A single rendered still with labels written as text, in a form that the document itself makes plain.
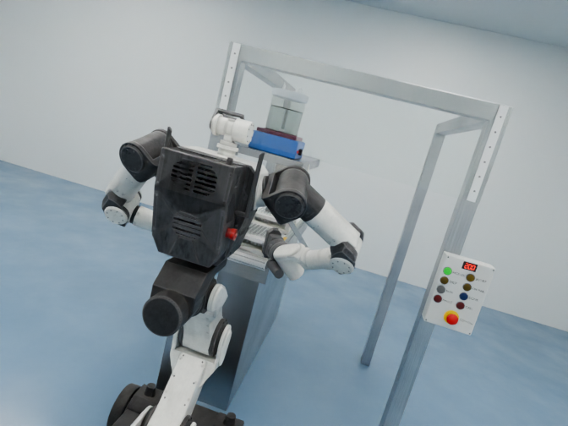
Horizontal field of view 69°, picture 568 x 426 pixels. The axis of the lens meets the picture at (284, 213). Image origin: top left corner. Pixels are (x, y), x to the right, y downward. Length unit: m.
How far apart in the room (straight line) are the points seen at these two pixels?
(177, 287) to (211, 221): 0.22
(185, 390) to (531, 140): 4.45
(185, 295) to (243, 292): 0.81
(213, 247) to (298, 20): 4.27
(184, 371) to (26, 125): 5.37
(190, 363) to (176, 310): 0.53
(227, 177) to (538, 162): 4.51
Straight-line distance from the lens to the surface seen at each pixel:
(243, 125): 1.19
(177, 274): 1.19
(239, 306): 1.97
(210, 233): 1.07
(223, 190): 1.02
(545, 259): 5.44
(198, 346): 1.59
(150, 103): 5.58
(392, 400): 1.84
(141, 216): 1.47
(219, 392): 2.21
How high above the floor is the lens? 1.39
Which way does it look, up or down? 11 degrees down
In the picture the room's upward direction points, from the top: 15 degrees clockwise
